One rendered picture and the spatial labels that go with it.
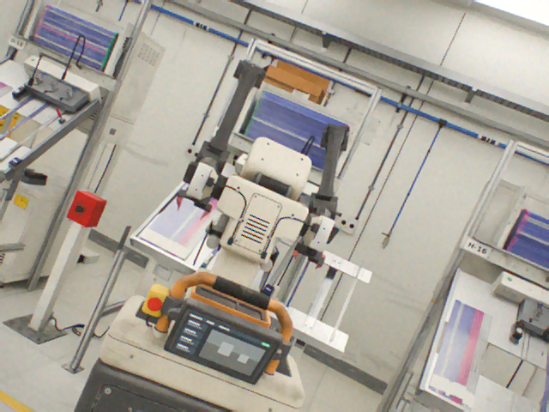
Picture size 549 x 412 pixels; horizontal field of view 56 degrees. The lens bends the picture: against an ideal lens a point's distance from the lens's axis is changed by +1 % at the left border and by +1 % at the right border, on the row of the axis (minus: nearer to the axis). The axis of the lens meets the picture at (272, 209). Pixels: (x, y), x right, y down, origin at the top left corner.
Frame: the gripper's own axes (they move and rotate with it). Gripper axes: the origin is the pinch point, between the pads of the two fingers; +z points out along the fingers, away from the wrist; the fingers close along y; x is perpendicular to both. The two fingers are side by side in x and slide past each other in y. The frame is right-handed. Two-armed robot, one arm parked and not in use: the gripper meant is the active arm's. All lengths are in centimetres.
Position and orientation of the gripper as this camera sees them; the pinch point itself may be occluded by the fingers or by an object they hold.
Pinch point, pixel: (306, 263)
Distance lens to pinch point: 232.5
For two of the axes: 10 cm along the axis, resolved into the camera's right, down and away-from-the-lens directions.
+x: -3.9, 6.6, -6.5
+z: -1.8, 6.3, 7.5
